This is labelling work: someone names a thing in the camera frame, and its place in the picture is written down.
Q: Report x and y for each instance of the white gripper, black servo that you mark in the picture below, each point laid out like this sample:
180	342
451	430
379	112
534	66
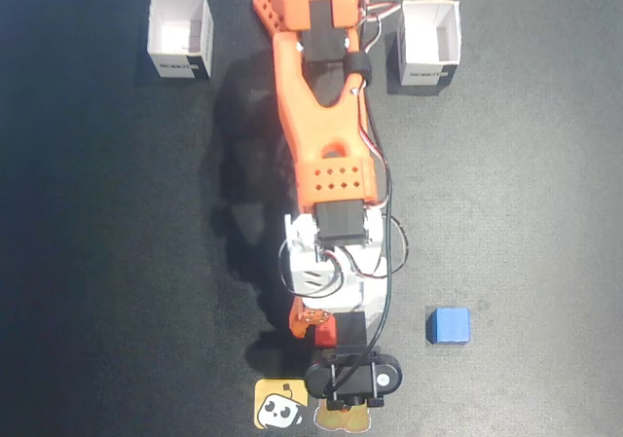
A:
351	329

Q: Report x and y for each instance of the red cube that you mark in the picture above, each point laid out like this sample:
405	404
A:
325	337

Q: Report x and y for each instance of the blue cube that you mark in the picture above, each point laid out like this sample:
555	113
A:
449	326

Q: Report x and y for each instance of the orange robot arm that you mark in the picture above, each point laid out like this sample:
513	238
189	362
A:
311	130

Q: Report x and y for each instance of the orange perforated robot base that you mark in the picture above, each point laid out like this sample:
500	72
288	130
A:
265	6

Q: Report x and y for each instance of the white cardboard box, black label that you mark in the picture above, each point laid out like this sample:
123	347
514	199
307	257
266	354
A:
428	43
180	33

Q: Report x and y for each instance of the yellow robot face sticker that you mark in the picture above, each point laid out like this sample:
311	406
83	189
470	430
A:
280	405

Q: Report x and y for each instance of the hugging face emoji sticker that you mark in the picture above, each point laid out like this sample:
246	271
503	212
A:
340	420

